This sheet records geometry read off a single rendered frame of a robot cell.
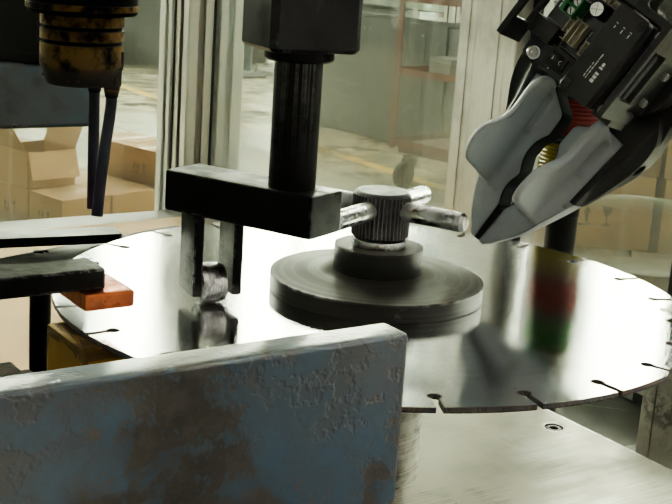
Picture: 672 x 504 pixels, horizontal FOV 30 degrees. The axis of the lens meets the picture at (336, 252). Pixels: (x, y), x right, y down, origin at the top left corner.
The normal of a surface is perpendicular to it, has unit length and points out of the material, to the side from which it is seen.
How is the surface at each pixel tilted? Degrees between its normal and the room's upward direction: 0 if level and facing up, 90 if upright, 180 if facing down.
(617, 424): 0
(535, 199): 122
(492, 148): 114
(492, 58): 90
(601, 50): 78
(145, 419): 90
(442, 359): 0
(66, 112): 90
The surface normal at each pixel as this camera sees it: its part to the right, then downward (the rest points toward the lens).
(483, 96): -0.83, 0.08
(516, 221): -0.52, -0.04
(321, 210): 0.84, 0.18
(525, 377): 0.07, -0.97
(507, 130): 0.63, 0.60
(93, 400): 0.55, 0.24
